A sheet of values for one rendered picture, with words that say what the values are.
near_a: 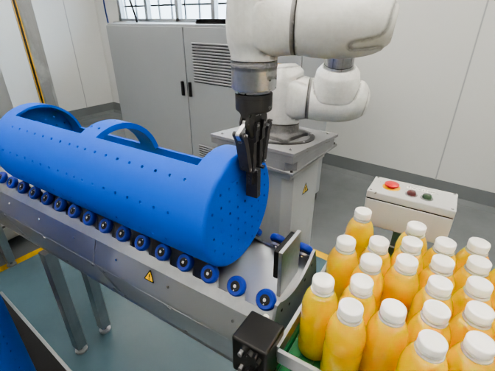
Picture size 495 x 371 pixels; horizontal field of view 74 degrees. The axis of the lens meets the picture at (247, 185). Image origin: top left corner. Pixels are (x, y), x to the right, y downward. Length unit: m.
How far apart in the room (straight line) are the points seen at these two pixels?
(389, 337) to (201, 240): 0.37
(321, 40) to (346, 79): 0.62
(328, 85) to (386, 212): 0.51
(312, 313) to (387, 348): 0.13
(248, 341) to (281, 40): 0.51
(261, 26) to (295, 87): 0.66
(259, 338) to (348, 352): 0.15
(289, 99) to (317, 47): 0.65
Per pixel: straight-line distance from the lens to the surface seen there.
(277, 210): 1.31
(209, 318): 0.84
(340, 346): 0.61
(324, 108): 1.24
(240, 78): 0.64
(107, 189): 0.85
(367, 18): 0.60
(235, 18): 0.62
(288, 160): 1.14
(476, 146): 3.39
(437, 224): 0.91
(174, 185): 0.71
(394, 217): 0.91
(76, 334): 1.91
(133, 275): 0.99
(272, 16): 0.60
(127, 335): 2.00
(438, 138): 3.40
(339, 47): 0.60
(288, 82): 1.25
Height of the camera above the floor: 1.49
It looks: 27 degrees down
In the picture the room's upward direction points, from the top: straight up
